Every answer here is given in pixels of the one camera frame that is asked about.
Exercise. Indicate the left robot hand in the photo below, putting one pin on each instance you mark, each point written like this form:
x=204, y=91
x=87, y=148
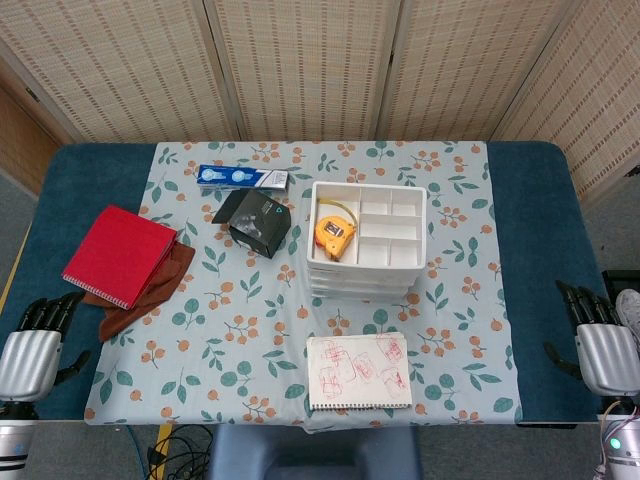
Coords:
x=27, y=360

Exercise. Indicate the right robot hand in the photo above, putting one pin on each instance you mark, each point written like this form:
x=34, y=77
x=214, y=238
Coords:
x=607, y=355

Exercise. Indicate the woven folding screen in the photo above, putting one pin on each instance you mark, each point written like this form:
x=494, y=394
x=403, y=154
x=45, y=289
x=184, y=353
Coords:
x=310, y=65

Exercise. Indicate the white drawer organizer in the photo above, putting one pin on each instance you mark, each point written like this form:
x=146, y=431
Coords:
x=390, y=250

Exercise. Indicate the brown cloth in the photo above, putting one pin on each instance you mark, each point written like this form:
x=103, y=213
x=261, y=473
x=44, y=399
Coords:
x=165, y=280

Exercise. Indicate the blue toothpaste box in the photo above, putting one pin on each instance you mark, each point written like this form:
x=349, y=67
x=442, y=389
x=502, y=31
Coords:
x=240, y=177

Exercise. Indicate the blue table cover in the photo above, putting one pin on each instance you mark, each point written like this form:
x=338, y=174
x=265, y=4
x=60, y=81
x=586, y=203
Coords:
x=540, y=225

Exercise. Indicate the white shoe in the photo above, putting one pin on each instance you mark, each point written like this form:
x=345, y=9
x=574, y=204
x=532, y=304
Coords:
x=630, y=310

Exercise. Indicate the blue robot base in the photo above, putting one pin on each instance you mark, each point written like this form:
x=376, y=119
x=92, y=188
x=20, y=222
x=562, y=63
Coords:
x=315, y=452

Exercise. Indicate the black cube box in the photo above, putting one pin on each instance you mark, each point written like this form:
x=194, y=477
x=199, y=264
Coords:
x=260, y=225

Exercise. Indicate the floral tablecloth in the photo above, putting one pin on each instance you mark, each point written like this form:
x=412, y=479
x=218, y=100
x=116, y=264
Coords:
x=240, y=350

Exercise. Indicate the yellow tape measure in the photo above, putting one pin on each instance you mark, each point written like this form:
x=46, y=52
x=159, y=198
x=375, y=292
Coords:
x=334, y=235

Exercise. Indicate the white spiral sketchbook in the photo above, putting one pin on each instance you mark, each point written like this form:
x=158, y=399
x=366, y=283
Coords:
x=357, y=370

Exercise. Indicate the red spiral notebook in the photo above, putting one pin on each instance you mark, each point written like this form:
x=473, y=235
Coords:
x=117, y=250

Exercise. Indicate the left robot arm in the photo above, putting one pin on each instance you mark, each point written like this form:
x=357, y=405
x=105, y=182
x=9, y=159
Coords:
x=12, y=440

